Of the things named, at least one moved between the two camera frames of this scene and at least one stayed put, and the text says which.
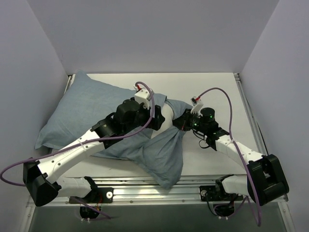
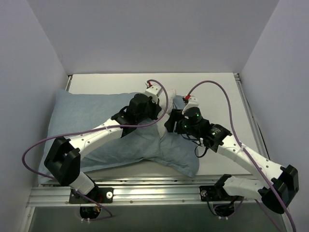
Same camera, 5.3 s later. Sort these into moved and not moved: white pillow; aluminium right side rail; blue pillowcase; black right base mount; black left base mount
Moved: white pillow; blue pillowcase
Not moved: black right base mount; black left base mount; aluminium right side rail
